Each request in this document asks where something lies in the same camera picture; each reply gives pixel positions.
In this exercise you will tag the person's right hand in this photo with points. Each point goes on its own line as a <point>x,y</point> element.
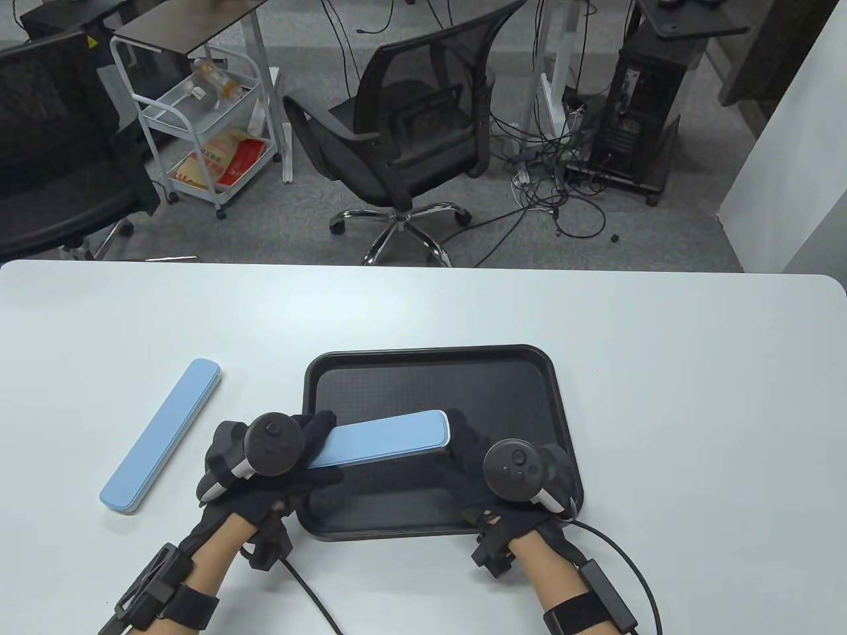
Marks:
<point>476,476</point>

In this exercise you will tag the person's left hand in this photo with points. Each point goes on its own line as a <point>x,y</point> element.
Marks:
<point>278,486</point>

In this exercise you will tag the blue lid lunch box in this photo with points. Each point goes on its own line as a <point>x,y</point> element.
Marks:
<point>390,440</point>
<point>165,430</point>

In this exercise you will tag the person's right forearm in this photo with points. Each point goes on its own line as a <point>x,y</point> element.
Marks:
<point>549,569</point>

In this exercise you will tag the person's left forearm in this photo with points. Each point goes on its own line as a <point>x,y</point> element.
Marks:
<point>212,555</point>

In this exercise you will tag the grey and white handheld controller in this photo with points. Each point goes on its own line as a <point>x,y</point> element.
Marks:
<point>513,469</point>
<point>274,443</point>

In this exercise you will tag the black glove connector block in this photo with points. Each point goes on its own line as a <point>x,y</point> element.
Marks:
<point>493,552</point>
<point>271,546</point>

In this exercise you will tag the black plastic tray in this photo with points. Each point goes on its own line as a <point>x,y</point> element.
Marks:
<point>397,377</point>

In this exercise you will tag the white power strip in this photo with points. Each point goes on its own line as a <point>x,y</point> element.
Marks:
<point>521,182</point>

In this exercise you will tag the black mesh back office chair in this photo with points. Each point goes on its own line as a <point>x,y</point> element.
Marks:
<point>397,152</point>

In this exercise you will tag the red and tan paper bag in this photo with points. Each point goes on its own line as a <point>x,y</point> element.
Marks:
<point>225,155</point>

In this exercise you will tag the black padded office chair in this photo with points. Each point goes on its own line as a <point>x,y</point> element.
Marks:
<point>53,198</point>

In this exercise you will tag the white utility cart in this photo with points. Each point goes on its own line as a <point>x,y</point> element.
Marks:
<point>175,106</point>

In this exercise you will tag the clear bottle orange liquid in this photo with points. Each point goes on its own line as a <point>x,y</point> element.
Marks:
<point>218,81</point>

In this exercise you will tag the black computer tower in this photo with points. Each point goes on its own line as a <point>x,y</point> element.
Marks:
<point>642,99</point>

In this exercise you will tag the dark round edged desk top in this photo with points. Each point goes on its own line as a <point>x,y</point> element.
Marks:
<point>695,20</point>

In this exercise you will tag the dark wooden panel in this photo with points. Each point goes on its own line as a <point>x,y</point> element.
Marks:
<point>774,46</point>

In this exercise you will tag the black wrist camera frame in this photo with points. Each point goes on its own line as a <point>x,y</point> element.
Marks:
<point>149,585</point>

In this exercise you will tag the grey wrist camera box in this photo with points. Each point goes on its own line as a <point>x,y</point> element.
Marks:
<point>609,595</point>

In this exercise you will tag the white desk leg frame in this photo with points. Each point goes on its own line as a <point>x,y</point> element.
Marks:
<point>562,53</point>

